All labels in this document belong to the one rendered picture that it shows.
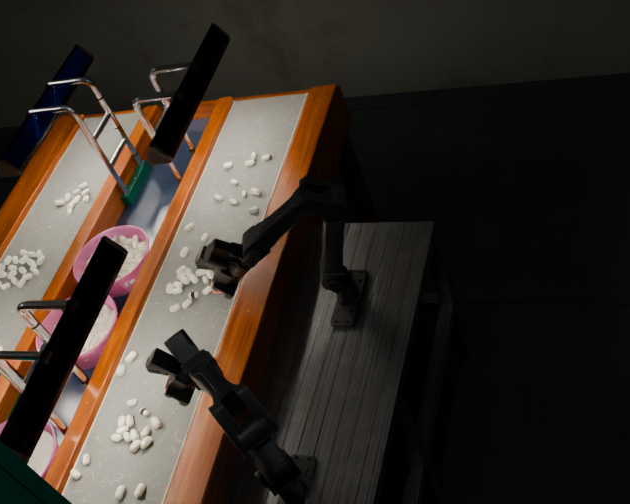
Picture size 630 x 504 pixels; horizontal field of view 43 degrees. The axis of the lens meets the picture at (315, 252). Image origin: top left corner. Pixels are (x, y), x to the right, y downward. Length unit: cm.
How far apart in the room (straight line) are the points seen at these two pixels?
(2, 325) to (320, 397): 113
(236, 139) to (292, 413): 115
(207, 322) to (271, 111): 95
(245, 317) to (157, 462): 46
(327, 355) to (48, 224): 126
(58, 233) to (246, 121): 78
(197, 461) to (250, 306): 48
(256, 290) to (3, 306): 92
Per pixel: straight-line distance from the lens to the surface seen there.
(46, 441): 240
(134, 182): 302
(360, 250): 244
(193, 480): 205
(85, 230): 286
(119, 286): 263
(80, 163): 323
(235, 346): 222
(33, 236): 303
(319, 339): 226
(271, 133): 288
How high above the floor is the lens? 239
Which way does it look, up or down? 44 degrees down
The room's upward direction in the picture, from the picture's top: 24 degrees counter-clockwise
